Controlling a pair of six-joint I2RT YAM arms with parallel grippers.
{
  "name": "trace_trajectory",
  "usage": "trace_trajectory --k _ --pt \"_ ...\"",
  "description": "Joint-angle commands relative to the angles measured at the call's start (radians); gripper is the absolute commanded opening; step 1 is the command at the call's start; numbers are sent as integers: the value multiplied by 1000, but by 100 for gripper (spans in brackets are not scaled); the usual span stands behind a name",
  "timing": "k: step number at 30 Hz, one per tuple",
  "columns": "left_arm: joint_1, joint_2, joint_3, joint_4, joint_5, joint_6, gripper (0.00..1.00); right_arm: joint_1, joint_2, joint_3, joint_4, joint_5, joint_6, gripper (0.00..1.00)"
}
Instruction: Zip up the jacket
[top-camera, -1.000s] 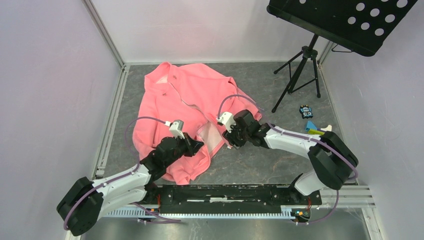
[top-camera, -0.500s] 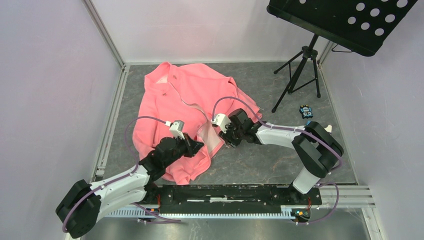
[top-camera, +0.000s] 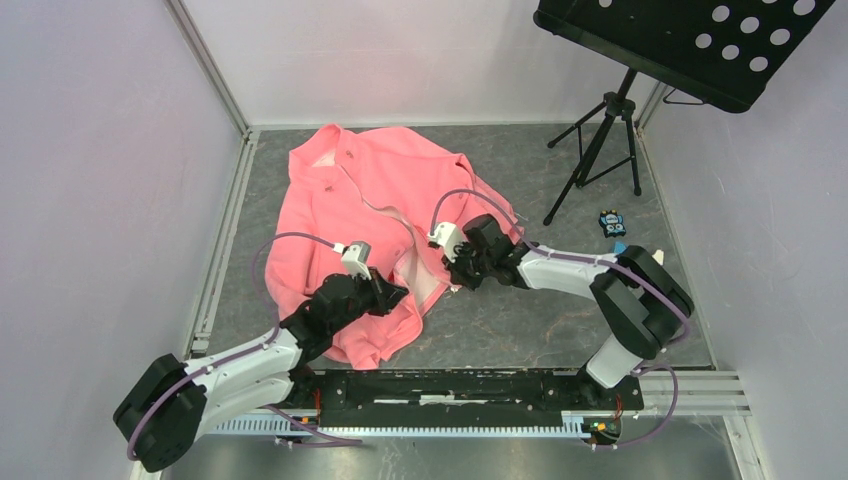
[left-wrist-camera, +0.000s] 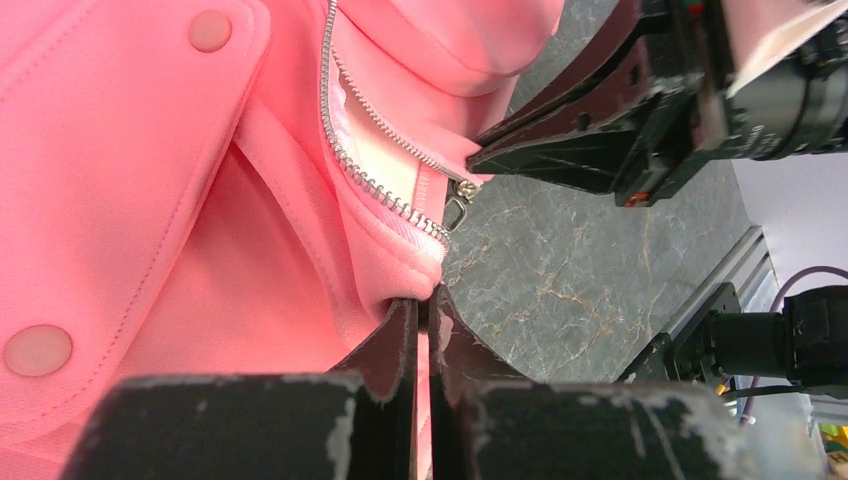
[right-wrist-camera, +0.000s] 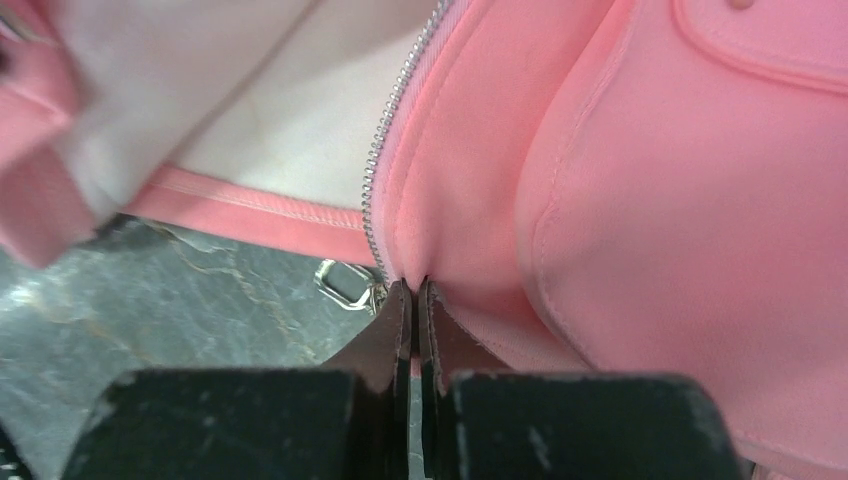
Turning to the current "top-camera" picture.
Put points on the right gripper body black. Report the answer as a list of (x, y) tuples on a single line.
[(470, 267)]

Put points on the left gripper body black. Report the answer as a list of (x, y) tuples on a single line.
[(372, 295)]

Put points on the pink zip-up jacket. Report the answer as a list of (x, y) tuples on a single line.
[(385, 187)]

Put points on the white object behind arm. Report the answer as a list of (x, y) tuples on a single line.
[(659, 256)]

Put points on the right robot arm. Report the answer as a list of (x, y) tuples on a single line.
[(645, 308)]

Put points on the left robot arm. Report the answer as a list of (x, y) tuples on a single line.
[(175, 402)]

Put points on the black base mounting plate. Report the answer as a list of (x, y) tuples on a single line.
[(455, 398)]

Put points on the small black blue toy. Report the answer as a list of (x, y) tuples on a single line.
[(612, 224)]

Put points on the black music stand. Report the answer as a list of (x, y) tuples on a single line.
[(721, 53)]

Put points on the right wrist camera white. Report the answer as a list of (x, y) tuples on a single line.
[(447, 237)]

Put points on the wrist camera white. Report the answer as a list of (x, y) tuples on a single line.
[(354, 259), (447, 237)]

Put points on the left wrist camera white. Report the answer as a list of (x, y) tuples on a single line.
[(354, 259)]

